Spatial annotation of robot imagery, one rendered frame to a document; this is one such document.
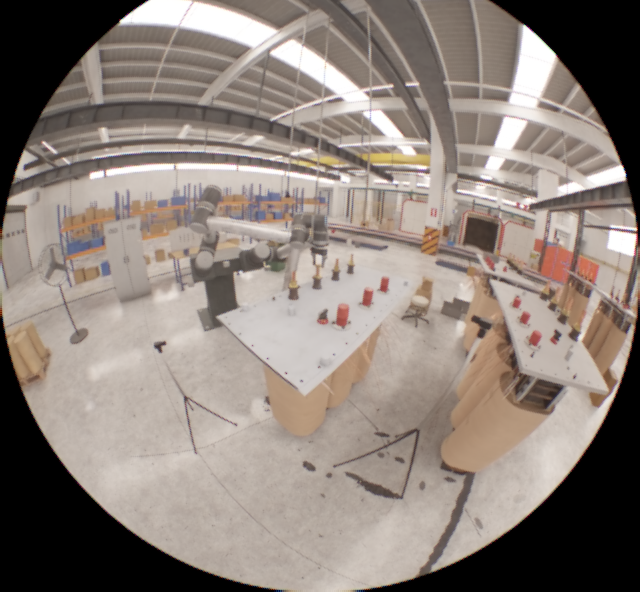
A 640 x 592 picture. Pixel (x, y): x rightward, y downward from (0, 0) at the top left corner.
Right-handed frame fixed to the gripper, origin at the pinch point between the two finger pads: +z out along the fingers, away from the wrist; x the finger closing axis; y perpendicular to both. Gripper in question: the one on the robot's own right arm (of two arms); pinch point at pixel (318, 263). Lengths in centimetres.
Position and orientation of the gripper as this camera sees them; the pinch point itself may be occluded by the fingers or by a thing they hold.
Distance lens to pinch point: 158.4
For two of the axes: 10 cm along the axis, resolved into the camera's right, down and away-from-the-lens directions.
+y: -6.7, 2.1, -7.2
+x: 7.4, 2.7, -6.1
